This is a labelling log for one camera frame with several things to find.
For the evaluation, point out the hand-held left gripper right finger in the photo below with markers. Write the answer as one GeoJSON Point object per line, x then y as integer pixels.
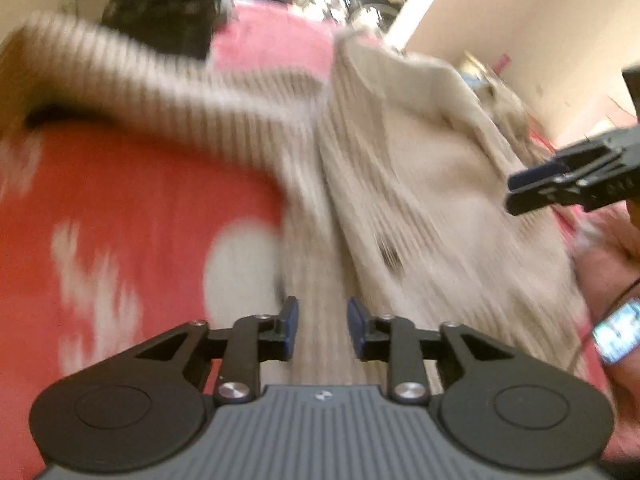
{"type": "Point", "coordinates": [356, 327]}

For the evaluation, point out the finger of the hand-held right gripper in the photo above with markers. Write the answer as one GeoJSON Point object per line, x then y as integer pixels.
{"type": "Point", "coordinates": [535, 176]}
{"type": "Point", "coordinates": [545, 200]}

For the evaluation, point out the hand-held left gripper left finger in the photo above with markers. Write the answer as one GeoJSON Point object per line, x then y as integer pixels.
{"type": "Point", "coordinates": [291, 327]}

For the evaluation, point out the beige houndstooth knit sweater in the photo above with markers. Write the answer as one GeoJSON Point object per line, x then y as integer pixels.
{"type": "Point", "coordinates": [425, 185]}

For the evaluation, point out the beige fleece garment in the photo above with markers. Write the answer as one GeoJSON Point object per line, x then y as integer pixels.
{"type": "Point", "coordinates": [510, 115]}

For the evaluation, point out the pink quilt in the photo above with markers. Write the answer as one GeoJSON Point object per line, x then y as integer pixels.
{"type": "Point", "coordinates": [615, 260]}

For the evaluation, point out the smartphone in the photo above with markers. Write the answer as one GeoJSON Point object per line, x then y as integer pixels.
{"type": "Point", "coordinates": [620, 332]}

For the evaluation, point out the red floral blanket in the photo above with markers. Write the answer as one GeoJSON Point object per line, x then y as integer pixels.
{"type": "Point", "coordinates": [125, 200]}

